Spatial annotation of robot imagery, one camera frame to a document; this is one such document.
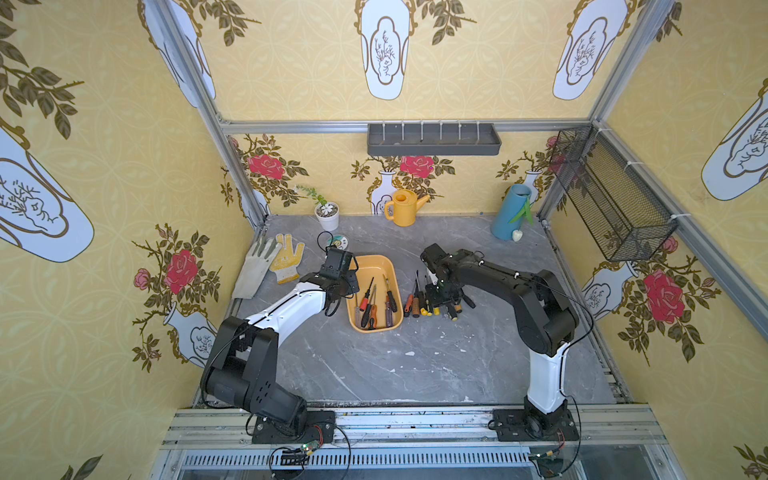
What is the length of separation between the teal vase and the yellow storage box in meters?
0.46

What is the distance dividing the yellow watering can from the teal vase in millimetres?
287

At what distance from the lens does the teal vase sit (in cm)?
101

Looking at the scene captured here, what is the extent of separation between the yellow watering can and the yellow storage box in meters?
0.26

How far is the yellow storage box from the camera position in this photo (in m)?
0.90

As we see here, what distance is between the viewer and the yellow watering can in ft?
3.78

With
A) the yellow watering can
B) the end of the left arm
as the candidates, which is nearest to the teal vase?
the yellow watering can
